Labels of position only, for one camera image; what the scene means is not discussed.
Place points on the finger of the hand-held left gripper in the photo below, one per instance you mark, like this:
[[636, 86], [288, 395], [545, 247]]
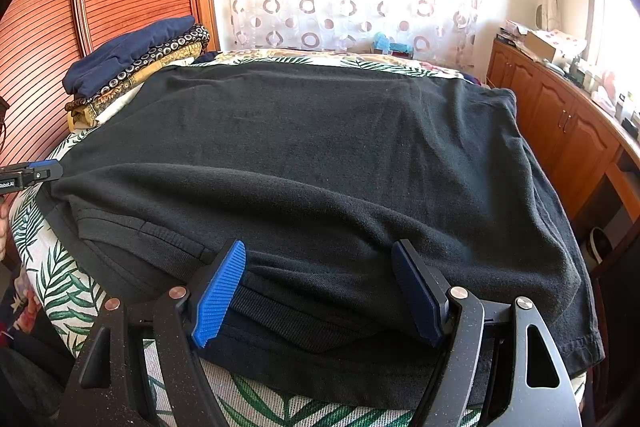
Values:
[[45, 169]]

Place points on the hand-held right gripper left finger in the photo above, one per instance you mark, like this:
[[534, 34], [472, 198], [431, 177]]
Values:
[[220, 292]]

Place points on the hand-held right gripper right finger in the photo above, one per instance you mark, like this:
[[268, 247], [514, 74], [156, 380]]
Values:
[[417, 292]]

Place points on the black shirt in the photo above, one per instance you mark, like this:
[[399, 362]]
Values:
[[325, 157]]

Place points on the stack of folded clothes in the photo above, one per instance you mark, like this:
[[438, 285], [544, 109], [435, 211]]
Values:
[[90, 109]]

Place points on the person's left hand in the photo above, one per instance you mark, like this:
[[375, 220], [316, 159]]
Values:
[[2, 229]]

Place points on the white folded cloth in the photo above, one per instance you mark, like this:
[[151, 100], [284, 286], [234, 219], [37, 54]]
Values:
[[117, 107]]

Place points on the leaf print bed sheet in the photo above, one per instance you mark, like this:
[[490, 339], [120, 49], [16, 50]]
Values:
[[65, 287]]

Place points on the black circle-patterned folded garment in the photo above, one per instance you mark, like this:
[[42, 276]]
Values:
[[180, 41]]

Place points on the wooden cabinet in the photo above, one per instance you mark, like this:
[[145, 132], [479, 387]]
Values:
[[560, 117]]

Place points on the floral blanket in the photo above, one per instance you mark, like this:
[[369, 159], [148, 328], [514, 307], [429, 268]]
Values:
[[360, 57]]

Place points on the blue toy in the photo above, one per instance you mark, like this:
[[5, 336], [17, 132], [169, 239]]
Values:
[[395, 46]]

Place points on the cardboard box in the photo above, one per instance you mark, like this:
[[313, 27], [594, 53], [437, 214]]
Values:
[[542, 44]]

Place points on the assorted small clutter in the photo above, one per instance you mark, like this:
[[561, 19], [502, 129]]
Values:
[[595, 77]]

